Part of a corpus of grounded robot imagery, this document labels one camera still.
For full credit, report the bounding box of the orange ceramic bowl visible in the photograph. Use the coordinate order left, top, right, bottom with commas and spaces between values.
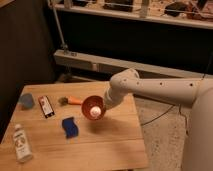
81, 95, 106, 121

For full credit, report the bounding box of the black cable on floor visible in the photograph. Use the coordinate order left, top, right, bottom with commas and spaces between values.
139, 49, 213, 127

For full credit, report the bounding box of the wooden shelf with clutter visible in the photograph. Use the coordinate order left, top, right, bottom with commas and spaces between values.
47, 0, 213, 30

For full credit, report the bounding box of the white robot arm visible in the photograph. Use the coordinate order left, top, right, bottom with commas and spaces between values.
102, 69, 213, 171

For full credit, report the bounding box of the white plastic bottle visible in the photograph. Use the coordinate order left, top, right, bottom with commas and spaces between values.
13, 124, 33, 163

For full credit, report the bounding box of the blue plastic cup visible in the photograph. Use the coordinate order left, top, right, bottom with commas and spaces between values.
19, 93, 35, 109

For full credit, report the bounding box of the red and black box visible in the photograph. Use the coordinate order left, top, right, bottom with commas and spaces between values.
38, 96, 54, 118

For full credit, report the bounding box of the blue sponge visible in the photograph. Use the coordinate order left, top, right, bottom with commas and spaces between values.
62, 117, 79, 138

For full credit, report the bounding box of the toy carrot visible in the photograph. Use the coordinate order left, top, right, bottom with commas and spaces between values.
58, 96, 82, 106

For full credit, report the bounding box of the grey metal pole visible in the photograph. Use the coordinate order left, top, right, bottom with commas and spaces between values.
50, 0, 69, 53

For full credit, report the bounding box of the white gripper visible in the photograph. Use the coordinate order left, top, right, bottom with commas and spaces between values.
90, 88, 121, 118

